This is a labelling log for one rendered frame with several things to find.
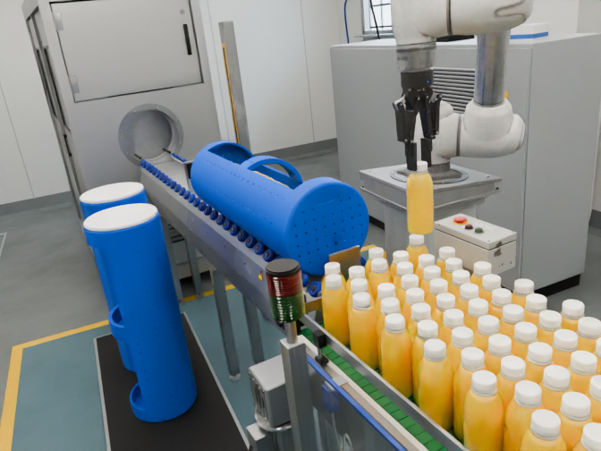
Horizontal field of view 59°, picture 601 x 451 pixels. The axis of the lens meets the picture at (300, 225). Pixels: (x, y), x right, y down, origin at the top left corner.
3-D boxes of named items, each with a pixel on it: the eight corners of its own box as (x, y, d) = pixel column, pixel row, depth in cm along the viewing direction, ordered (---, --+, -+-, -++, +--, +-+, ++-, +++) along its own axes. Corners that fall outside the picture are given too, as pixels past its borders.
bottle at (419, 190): (438, 232, 135) (438, 169, 129) (415, 237, 133) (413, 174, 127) (425, 224, 141) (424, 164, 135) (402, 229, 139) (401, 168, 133)
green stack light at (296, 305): (295, 301, 102) (292, 278, 101) (311, 314, 97) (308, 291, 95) (266, 311, 100) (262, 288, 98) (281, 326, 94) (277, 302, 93)
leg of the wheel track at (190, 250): (202, 293, 363) (186, 207, 341) (205, 296, 358) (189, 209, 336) (194, 296, 361) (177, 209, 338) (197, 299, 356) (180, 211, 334)
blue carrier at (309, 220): (258, 196, 237) (247, 133, 227) (373, 259, 164) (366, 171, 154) (197, 214, 226) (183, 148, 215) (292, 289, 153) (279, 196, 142)
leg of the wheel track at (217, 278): (238, 372, 275) (219, 264, 253) (242, 378, 270) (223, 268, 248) (227, 377, 273) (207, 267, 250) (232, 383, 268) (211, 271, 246)
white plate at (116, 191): (132, 197, 226) (133, 199, 227) (149, 179, 252) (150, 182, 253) (69, 203, 228) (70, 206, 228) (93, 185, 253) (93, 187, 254)
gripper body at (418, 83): (419, 66, 128) (420, 105, 131) (392, 71, 124) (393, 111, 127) (442, 66, 121) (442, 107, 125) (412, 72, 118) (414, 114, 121)
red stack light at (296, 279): (292, 277, 101) (290, 259, 99) (308, 290, 95) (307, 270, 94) (262, 288, 98) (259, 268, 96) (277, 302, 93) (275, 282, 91)
